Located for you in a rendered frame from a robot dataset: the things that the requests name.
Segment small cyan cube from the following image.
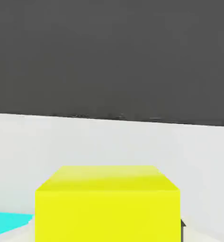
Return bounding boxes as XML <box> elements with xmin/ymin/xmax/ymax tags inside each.
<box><xmin>0</xmin><ymin>211</ymin><xmax>34</xmax><ymax>238</ymax></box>

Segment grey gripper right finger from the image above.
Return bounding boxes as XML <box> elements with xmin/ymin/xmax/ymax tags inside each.
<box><xmin>180</xmin><ymin>218</ymin><xmax>224</xmax><ymax>242</ymax></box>

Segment small yellow cube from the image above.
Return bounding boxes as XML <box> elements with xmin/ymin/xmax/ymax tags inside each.
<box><xmin>35</xmin><ymin>165</ymin><xmax>181</xmax><ymax>242</ymax></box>

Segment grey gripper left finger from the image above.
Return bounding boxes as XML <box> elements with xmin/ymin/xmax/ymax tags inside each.
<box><xmin>0</xmin><ymin>215</ymin><xmax>36</xmax><ymax>242</ymax></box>

